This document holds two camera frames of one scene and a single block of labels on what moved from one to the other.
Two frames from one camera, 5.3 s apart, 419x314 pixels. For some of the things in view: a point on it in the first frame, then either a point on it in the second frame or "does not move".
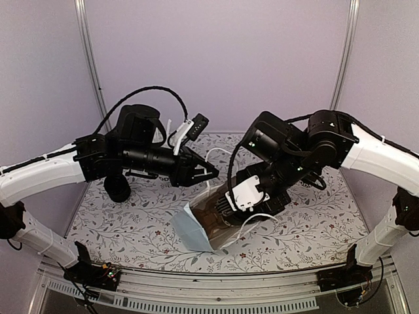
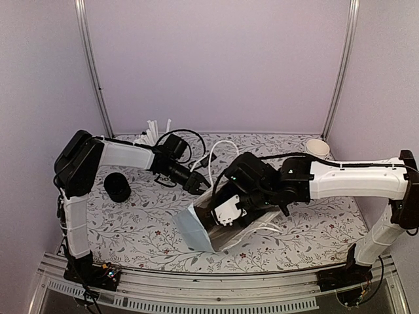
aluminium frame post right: (353, 14) does not move
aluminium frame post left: (84, 27) does not move
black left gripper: (187, 161) → (195, 179)
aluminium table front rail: (267, 290) does not move
